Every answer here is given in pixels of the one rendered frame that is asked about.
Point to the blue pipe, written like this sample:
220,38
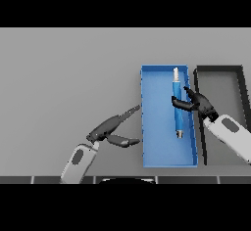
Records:
177,111

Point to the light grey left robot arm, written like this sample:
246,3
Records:
77,162

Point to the blue bin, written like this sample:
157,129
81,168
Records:
163,137

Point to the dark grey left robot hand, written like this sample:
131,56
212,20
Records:
108,127

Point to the dark grey bin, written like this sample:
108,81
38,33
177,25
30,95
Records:
225,88

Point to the dark strip with pale lines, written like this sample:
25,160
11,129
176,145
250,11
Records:
183,179

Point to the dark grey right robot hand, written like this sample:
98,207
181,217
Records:
202,103

